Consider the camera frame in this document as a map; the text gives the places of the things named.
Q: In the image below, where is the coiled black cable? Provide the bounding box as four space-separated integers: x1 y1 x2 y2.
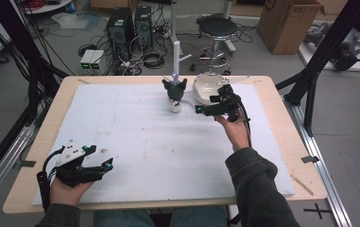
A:
142 48 166 70

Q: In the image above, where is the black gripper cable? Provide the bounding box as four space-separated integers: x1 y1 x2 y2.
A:
36 145 66 213
236 96 253 149

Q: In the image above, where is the black round stool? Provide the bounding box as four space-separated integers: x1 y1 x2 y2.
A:
196 15 239 76

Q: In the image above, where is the person's left leg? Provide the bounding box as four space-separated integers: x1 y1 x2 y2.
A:
93 209 157 227

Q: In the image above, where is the white board with grey machine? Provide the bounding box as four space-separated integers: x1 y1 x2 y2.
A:
298 21 360 73

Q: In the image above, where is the aluminium rail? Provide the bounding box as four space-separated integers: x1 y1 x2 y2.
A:
0 125 36 217
283 96 354 227

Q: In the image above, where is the thin wooden stick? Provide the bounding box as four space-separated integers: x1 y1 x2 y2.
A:
290 174 315 197

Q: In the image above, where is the black and white plush toy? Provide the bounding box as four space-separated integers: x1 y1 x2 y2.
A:
162 71 189 114

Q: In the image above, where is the large black computer tower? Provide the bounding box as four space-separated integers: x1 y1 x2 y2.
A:
106 7 136 62

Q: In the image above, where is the black cable under table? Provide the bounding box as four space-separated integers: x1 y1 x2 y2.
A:
228 212 242 226

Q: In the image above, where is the black metal frame strut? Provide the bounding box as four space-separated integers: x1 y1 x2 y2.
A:
275 0 360 137

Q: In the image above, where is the person's right hand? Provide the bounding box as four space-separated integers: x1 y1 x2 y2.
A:
214 108 251 152

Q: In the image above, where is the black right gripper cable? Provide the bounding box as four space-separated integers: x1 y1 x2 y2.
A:
236 96 253 149

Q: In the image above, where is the white cracked-egg bowl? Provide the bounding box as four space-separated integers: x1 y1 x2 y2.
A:
192 72 229 105

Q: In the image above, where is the brown cardboard box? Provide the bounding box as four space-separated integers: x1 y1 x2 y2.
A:
257 0 326 56

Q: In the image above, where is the white desk leg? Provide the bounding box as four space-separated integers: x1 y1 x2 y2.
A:
222 0 238 55
168 0 185 57

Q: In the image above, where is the slim black computer tower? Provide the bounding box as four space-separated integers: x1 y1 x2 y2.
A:
134 5 153 51

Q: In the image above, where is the black metal frame with cables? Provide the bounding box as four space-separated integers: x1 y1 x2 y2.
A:
0 0 70 190

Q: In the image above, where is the person's leg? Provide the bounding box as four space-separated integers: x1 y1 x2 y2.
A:
169 206 228 227
93 209 157 227

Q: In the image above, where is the black tape cross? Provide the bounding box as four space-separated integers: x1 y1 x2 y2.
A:
303 202 332 220

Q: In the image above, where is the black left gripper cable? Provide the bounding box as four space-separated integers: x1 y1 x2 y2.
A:
36 145 66 213

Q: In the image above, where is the clear plastic sheet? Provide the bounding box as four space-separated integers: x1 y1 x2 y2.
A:
51 12 91 30

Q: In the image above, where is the person's left hand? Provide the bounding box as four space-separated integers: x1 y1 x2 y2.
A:
48 178 94 207

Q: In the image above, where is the person's right leg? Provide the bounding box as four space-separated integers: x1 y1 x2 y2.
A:
169 206 228 227

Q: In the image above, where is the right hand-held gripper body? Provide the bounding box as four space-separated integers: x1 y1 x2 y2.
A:
204 74 251 123

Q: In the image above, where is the white branched stand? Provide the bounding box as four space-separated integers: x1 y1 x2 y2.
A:
163 40 231 115

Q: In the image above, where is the white power supply unit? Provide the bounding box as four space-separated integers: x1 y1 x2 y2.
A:
79 49 96 71
90 49 106 71

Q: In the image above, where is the white foam mat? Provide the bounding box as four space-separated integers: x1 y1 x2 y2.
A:
32 82 296 206

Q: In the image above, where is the white round table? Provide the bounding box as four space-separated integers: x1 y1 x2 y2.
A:
23 0 75 15

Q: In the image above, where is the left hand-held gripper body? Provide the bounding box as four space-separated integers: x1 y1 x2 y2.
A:
54 143 105 187

